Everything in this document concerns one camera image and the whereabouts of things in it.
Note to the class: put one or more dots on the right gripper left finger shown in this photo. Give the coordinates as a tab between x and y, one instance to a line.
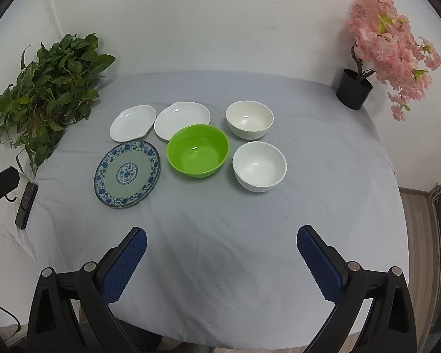
118	265

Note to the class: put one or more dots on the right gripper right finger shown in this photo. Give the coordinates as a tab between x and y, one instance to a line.
324	262

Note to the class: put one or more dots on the blue patterned round plate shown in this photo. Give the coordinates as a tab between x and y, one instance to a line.
127	174

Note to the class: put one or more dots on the white ceramic bowl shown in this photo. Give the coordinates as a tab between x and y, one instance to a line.
259	166

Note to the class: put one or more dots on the green plastic bowl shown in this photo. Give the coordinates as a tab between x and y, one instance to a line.
198	151

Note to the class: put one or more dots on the small white oval dish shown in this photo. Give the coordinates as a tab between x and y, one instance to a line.
133	123

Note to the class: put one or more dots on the large white oval dish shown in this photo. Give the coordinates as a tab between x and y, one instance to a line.
180	115

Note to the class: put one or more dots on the cream ceramic bowl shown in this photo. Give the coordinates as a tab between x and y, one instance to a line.
249	119

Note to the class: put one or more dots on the black phone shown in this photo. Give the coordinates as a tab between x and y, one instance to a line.
25	205

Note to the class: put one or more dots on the green leafy potted plant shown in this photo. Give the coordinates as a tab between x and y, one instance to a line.
55	90

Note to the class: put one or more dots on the black flower pot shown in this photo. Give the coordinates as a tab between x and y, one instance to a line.
353	93

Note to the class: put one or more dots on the pink artificial blossom tree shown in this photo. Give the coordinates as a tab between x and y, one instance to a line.
386	47

